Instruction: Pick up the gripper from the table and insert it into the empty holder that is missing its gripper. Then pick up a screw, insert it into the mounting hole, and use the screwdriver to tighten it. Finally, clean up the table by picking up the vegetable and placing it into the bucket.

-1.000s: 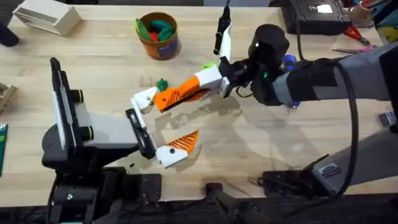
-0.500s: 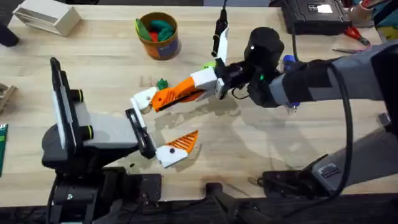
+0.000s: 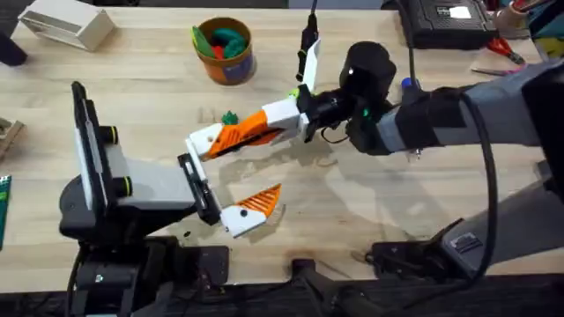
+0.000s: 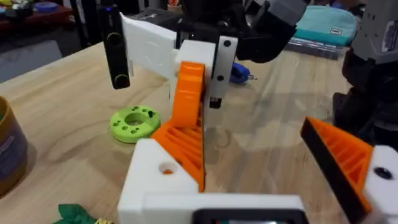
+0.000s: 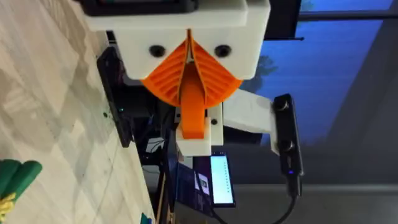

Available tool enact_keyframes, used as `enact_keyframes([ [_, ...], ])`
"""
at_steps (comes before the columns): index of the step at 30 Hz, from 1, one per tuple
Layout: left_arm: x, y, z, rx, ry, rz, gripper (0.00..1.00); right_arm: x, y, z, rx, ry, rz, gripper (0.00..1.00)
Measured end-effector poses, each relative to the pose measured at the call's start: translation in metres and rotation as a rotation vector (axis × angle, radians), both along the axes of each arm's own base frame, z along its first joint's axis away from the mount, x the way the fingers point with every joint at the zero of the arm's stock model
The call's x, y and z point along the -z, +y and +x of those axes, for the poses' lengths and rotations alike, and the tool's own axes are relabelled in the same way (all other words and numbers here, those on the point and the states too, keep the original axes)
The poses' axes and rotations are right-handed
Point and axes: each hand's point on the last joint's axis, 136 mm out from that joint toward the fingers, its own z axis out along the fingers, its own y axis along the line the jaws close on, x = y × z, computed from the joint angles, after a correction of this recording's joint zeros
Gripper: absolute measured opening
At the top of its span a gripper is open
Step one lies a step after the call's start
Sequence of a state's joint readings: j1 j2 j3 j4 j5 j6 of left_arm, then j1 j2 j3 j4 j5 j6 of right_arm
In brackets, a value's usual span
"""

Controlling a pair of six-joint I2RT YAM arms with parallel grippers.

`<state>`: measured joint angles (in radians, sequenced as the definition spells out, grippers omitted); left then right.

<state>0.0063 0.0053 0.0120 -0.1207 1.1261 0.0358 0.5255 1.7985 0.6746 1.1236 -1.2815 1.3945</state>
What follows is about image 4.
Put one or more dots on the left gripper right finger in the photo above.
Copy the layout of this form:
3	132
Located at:
342	158

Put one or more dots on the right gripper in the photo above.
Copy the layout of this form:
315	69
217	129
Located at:
149	46

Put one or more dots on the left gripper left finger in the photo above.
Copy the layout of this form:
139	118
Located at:
146	183

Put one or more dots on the orange ribbed wedge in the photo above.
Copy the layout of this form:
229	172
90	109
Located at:
183	146

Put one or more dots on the blue electric screwdriver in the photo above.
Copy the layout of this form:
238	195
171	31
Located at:
238	73

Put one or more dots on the green vegetable toy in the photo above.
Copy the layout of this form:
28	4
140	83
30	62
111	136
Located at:
73	214

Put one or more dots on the green disc with holes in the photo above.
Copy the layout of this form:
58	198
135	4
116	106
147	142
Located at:
121	124

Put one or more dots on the black box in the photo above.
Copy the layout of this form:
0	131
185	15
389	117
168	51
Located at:
155	18

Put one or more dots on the clear plastic case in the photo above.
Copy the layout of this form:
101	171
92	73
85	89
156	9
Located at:
314	48

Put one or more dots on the teal zip pouch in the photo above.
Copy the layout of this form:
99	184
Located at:
323	25

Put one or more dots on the grey chair seat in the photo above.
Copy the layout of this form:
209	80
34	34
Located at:
28	59

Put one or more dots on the blue tape roll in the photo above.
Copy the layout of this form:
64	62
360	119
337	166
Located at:
45	6

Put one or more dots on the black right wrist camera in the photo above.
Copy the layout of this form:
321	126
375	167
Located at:
115	46

